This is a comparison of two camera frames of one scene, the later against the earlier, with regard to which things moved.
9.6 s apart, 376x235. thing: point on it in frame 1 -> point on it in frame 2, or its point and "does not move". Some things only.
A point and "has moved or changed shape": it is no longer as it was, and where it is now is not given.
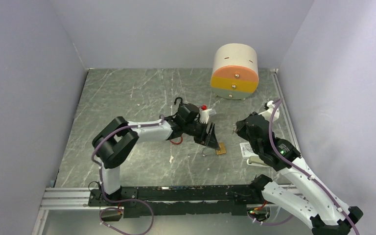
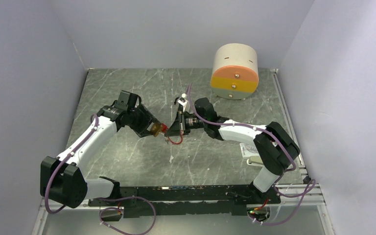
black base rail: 181,200 does not move
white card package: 246,150 does not move
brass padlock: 222,150 has moved or changed shape
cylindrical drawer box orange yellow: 235,74 does not move
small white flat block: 255,160 does not move
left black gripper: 212,142 -> 142,130
